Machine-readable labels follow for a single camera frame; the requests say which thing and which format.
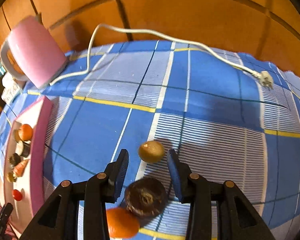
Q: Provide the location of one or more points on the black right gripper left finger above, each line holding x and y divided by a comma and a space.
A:
58, 216

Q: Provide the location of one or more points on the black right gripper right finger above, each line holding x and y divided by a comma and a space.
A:
236, 216

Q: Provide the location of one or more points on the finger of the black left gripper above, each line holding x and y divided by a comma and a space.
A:
5, 213

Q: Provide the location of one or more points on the red cherry tomato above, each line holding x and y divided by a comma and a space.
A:
17, 195

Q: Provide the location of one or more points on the yellow small round fruit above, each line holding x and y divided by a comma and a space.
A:
11, 177

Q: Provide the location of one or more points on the small orange carrot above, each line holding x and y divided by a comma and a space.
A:
20, 168

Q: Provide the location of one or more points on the orange tangerine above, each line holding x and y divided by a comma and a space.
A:
121, 223
25, 132

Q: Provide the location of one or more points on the dark brown round fruit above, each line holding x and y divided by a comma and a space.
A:
146, 197

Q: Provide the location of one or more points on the blue plaid tablecloth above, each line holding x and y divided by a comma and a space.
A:
227, 115

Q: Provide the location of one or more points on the white tissue box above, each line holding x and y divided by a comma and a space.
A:
12, 88

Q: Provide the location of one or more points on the pink electric kettle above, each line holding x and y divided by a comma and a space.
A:
30, 53

